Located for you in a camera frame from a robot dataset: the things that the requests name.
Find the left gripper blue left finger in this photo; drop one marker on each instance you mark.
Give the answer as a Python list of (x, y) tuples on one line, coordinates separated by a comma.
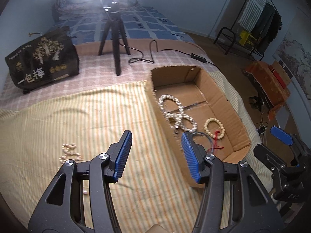
[(118, 153)]

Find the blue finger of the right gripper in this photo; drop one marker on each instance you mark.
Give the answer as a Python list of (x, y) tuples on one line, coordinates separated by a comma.
[(281, 135)]

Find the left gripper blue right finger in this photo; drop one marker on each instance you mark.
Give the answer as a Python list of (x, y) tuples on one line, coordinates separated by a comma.
[(195, 154)]

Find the brown cardboard box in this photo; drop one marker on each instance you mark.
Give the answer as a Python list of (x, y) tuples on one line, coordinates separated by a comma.
[(202, 99)]

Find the yellow striped cloth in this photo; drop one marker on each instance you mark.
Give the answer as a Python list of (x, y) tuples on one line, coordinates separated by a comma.
[(152, 189)]

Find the pink checked bed sheet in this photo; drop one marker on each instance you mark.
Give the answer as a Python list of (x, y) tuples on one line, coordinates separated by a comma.
[(99, 71)]

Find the black clothes rack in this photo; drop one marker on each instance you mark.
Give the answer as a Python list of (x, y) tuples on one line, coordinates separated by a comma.
[(255, 27)]

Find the black printed snack bag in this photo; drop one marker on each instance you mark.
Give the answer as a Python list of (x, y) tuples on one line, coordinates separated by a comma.
[(49, 58)]

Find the black tripod stand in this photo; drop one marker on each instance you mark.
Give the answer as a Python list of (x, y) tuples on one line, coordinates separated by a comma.
[(114, 24)]

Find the folded patterned quilt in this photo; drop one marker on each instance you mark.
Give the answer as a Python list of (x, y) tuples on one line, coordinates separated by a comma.
[(63, 10)]

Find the landscape wall poster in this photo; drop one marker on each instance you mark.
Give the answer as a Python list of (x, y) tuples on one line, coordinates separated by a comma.
[(297, 59)]

